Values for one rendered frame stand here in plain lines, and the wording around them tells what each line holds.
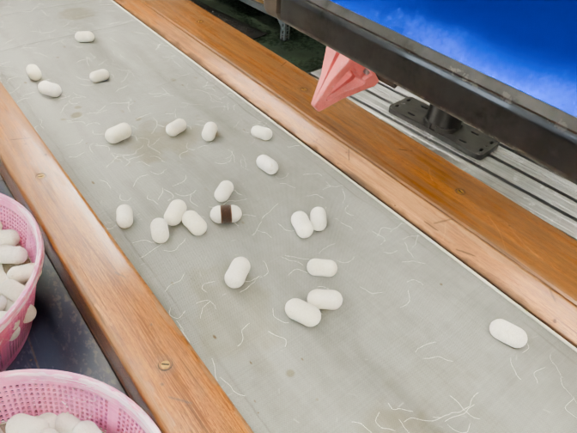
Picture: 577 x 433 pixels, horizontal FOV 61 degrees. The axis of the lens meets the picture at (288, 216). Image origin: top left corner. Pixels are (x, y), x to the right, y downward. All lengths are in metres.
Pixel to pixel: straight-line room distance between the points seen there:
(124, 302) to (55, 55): 0.60
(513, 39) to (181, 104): 0.65
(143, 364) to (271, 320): 0.13
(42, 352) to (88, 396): 0.14
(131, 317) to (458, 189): 0.41
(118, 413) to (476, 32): 0.36
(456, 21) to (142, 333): 0.35
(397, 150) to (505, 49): 0.50
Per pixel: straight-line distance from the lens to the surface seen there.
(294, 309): 0.47
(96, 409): 0.45
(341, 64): 0.55
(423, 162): 0.67
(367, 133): 0.70
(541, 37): 0.19
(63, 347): 0.58
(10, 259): 0.59
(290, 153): 0.68
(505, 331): 0.51
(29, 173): 0.65
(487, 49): 0.19
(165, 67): 0.91
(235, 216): 0.56
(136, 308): 0.47
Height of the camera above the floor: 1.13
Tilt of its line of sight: 42 degrees down
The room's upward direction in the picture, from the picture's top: 5 degrees clockwise
